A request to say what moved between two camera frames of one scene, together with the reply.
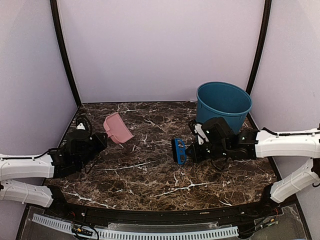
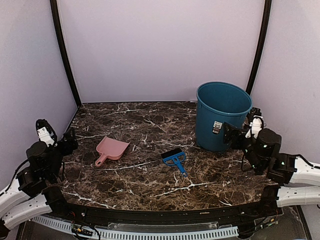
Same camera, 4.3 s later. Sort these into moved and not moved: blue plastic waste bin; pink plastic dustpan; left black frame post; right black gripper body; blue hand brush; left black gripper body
Moved: pink plastic dustpan; blue hand brush; right black gripper body; left black gripper body
Not moved: left black frame post; blue plastic waste bin
